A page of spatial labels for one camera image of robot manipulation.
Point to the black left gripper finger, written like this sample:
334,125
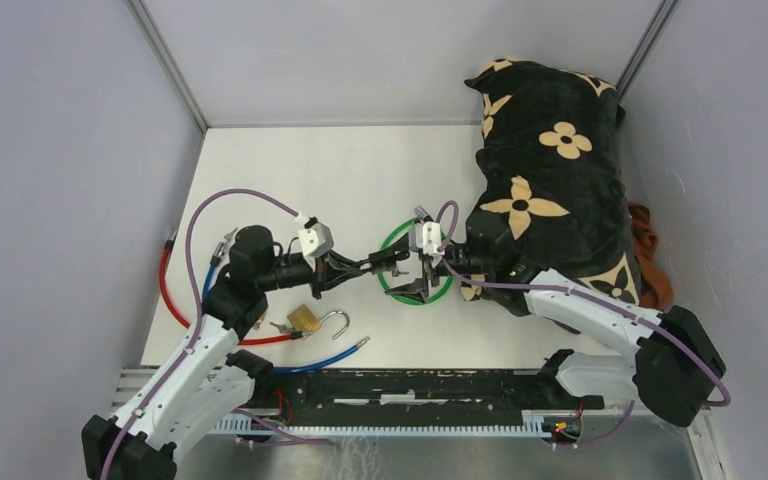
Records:
335,275
351,258

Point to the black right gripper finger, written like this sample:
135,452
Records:
400,250
415,293

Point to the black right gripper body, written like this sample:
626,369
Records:
462,261

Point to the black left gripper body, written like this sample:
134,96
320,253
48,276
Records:
303,271

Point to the green cable lock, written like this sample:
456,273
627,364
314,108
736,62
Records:
447,217

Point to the black padlock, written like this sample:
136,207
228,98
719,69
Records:
380,267

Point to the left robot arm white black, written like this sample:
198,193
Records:
208,375

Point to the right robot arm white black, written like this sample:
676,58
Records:
663,359

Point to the brass padlock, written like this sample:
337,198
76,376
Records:
304,320

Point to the silver keys of brass padlock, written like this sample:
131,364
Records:
276,327

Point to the black floral pillow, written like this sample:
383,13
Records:
554,195

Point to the brown cloth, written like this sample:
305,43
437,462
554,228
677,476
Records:
656,290

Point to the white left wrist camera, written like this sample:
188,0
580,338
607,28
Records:
315,237

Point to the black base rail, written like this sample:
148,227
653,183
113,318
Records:
420,401

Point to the red cable lock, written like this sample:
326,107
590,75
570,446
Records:
218,255

